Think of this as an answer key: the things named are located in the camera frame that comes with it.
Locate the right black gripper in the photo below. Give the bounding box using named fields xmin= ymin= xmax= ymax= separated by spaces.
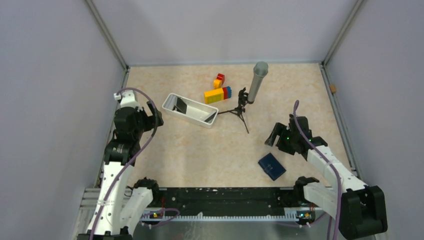
xmin=264 ymin=122 xmax=298 ymax=156

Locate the blue leather card holder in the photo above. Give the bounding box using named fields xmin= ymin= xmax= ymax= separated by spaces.
xmin=258 ymin=153 xmax=287 ymax=181

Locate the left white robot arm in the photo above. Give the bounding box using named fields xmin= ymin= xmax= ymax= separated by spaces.
xmin=76 ymin=87 xmax=164 ymax=240

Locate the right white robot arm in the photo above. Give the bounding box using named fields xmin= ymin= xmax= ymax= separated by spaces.
xmin=264 ymin=114 xmax=388 ymax=240

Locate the black card in tray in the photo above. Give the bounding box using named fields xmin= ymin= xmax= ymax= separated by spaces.
xmin=173 ymin=97 xmax=187 ymax=114
xmin=204 ymin=111 xmax=217 ymax=123

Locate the black mini tripod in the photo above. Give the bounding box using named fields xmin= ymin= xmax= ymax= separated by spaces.
xmin=217 ymin=87 xmax=250 ymax=134

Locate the red blue toy block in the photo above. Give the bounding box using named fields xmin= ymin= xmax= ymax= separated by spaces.
xmin=222 ymin=86 xmax=232 ymax=100

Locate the white rectangular tray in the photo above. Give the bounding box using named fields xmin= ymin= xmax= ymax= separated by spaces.
xmin=161 ymin=93 xmax=219 ymax=129

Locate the grey microphone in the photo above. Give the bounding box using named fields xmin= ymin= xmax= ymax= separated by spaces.
xmin=247 ymin=61 xmax=269 ymax=104

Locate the yellow toy block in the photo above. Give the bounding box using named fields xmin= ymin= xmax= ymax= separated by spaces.
xmin=203 ymin=88 xmax=224 ymax=104

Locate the small orange toy block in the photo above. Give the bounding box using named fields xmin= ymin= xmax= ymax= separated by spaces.
xmin=213 ymin=78 xmax=222 ymax=90

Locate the small red toy block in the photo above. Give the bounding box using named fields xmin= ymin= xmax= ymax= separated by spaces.
xmin=216 ymin=73 xmax=225 ymax=85

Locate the small brown wall object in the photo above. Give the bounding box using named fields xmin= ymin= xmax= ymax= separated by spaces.
xmin=329 ymin=84 xmax=337 ymax=94

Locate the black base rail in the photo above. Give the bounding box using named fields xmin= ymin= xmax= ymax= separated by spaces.
xmin=149 ymin=187 xmax=301 ymax=217

